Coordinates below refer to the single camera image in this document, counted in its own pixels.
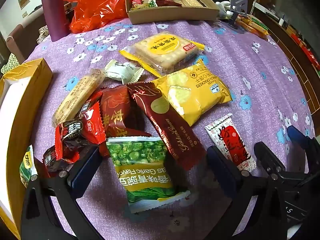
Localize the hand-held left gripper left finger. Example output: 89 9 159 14
21 145 103 240

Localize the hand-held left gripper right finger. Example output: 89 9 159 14
206 145 288 240

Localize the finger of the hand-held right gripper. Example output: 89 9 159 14
287 124 314 152
253 141 286 176

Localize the white and red snack packet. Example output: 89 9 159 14
204 114 257 172

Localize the red and black candy packet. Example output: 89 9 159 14
54 120 87 161
42 145 80 173

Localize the small bright red packet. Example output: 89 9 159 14
79 91 107 144

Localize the green peas packet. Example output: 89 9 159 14
105 135 192 213

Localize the green packet with yellow logo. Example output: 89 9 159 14
19 144 38 188

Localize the dark red gold-print packet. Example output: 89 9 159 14
100 85 152 157

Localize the long dark red packet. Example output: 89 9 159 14
126 82 207 171

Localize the beige long biscuit packet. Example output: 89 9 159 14
52 69 106 128

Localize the yellow box with white inside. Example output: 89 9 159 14
0 58 53 233

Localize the white candy wrapper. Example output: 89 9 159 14
104 59 145 85

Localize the yellow cheese cracker packet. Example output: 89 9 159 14
152 59 233 127

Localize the row of red boxes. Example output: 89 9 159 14
291 34 320 70

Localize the purple floral tablecloth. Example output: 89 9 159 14
19 17 315 240

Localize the stack of snack bars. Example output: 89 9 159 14
235 14 271 39

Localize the yellow round-label cracker packet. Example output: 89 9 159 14
119 31 205 77

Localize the green patterned cushion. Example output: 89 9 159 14
1 52 22 74

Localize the black phone stand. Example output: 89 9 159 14
228 0 248 28

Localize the beige striped cloth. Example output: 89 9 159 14
37 26 50 43

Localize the white crumpled cloth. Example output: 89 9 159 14
215 0 234 20

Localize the brown cardboard tray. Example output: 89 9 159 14
125 0 220 25

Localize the purple bottle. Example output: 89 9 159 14
41 0 70 42

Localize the red plastic bag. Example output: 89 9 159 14
61 0 128 34

